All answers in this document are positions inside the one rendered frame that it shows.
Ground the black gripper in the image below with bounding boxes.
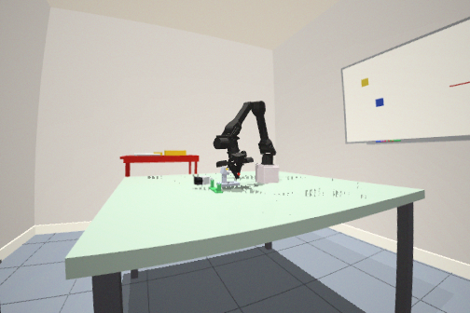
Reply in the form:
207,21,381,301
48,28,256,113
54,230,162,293
216,147,254,180

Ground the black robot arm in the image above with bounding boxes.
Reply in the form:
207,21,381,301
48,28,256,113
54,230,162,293
214,101,276,165

